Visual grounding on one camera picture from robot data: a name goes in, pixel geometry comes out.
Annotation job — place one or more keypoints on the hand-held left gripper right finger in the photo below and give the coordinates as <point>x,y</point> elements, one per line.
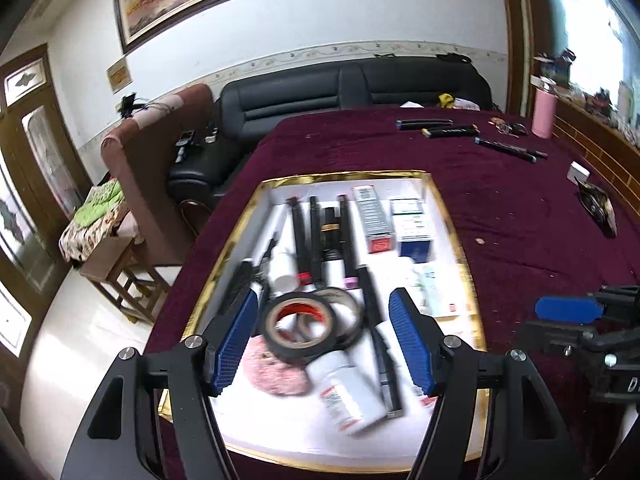
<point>410,345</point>

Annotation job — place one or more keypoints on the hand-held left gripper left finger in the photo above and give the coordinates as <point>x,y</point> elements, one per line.
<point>232,345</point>

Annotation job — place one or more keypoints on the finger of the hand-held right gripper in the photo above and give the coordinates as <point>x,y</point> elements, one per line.
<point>567,308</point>
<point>555,336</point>

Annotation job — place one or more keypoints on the black marker pen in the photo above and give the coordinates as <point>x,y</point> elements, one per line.
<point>382,355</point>

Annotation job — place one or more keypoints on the white tray with gold rim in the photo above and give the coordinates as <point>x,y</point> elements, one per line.
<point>280,410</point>

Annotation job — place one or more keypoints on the white box with red label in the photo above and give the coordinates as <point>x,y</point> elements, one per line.
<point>374,217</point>

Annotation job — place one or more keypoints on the black tape roll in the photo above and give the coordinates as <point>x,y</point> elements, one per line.
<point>280,345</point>

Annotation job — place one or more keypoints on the pink powder puff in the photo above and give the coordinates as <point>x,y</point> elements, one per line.
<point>272,375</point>

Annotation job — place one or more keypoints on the white and pale blue carton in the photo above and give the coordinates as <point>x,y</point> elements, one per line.
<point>432,290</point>

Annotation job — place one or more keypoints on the clear tape roll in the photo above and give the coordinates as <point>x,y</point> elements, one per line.
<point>350,320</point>

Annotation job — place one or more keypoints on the white bottle with red label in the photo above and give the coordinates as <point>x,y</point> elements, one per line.
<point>345,395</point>

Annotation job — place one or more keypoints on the pink eraser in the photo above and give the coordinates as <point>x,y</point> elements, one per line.
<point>350,282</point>

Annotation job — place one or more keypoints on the black clip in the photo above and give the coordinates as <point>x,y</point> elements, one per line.
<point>265,257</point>

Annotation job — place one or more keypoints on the dark blue box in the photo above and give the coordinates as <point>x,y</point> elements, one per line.
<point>415,251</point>

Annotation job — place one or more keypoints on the dark foil packet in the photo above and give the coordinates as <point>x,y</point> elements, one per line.
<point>597,207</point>

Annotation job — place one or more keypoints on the white and blue box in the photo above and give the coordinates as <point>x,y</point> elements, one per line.
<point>411,227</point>

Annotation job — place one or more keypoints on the wooden stool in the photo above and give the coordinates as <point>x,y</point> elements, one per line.
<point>125,285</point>

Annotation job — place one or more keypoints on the black bottle with gold band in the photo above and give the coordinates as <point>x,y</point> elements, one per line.
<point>330,235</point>

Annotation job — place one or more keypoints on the small white box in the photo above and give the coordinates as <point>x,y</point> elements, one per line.
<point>578,172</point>

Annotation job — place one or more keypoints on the white and green box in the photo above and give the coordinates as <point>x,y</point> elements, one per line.
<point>406,207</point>

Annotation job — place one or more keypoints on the short black pen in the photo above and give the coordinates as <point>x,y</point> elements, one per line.
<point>536,153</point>

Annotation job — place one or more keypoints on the floral and green cloth pile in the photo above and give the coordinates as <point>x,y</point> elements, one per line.
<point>95,215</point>

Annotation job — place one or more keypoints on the sunglasses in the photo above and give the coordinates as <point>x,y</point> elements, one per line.
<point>510,127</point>

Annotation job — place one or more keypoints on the brown armchair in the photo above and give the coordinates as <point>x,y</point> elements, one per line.
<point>150,170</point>

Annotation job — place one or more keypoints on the pink water bottle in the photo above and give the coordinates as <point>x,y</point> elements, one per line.
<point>543,112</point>

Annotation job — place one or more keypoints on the black handheld device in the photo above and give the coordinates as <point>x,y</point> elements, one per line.
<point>186,146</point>

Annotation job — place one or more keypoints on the small black and white device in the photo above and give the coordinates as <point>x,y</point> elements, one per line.
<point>212,135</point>

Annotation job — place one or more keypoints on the black tube with gold end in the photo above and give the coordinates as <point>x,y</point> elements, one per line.
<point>450,131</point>

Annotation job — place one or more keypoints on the black pen case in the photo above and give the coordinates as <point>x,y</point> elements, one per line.
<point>424,123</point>

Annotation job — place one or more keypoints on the white plastic bag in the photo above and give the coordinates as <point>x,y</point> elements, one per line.
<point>466,105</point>

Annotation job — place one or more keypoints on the yellow item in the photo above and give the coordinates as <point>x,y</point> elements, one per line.
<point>446,101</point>

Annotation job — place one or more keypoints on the black leather sofa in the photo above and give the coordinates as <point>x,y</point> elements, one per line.
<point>300,95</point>

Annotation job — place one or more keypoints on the wooden door with glass panes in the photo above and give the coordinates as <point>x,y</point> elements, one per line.
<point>30,170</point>

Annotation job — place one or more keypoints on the window with wooden frame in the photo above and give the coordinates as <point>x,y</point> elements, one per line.
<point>590,25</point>

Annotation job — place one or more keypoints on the small wall plaque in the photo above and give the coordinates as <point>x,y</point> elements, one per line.
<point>119,75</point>

